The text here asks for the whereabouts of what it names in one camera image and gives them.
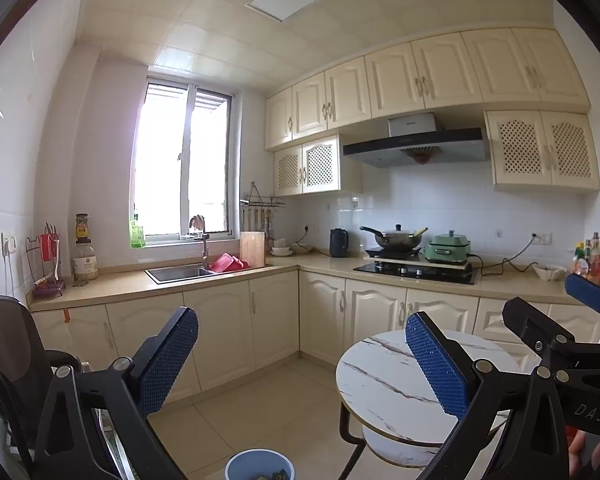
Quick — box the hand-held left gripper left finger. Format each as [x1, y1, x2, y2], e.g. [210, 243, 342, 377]
[32, 306, 199, 480]

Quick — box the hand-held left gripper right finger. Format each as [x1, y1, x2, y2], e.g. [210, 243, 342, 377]
[405, 311, 571, 480]

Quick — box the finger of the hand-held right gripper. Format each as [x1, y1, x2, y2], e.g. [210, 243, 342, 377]
[564, 272, 600, 316]
[501, 296, 588, 361]

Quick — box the blue plastic waste bin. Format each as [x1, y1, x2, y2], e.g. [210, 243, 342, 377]
[224, 449, 296, 480]

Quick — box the cluster of condiment bottles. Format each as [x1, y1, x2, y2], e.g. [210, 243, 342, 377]
[572, 232, 600, 281]

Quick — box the white scalloped bowl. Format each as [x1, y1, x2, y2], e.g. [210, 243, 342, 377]
[532, 264, 567, 281]

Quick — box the round marble table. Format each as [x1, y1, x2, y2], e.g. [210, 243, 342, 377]
[335, 329, 531, 480]

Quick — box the steel kitchen sink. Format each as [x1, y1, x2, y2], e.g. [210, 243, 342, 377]
[145, 265, 273, 286]

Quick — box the black glass gas hob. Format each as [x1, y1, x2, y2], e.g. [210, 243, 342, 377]
[352, 260, 481, 286]

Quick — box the beige kitchen countertop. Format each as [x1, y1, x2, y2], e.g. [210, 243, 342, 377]
[27, 252, 581, 313]

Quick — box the red dish rack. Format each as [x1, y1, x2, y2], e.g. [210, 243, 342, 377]
[207, 253, 251, 274]

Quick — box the green electric cooker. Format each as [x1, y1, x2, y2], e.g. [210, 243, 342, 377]
[424, 231, 473, 265]

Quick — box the steel sink faucet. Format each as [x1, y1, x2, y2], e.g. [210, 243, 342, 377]
[182, 215, 212, 272]

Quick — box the green plastic bottle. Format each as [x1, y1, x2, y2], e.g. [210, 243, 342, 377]
[130, 212, 146, 249]

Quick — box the large glass bottle yellow label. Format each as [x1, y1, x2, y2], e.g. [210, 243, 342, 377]
[73, 213, 100, 283]

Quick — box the steel wok with lid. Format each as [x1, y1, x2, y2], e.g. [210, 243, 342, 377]
[359, 224, 429, 252]

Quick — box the wooden cutting board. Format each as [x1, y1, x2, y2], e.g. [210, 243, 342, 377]
[240, 231, 267, 267]

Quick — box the red knife rack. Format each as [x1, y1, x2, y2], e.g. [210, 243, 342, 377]
[26, 222, 67, 296]

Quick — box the black electric kettle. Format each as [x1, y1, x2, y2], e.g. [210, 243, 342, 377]
[329, 228, 350, 258]

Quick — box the black mesh chair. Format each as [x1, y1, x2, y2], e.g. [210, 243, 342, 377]
[0, 294, 111, 480]

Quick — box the hanging utensil rack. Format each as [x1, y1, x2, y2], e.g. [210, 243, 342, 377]
[240, 181, 286, 241]

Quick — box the kitchen window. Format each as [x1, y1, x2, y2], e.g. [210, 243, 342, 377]
[130, 77, 237, 248]

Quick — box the black range hood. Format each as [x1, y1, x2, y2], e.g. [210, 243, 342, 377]
[342, 112, 491, 168]

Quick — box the cream upper cabinet row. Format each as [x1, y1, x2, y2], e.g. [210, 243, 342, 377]
[264, 27, 592, 152]

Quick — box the black cooker power cable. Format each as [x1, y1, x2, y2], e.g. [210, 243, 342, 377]
[467, 235, 539, 277]

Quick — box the cream lattice door wall cabinet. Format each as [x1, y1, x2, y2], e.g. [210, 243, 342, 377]
[484, 110, 600, 192]
[272, 134, 363, 197]

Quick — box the black kettle power cable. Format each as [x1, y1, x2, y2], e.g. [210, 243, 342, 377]
[292, 226, 331, 256]

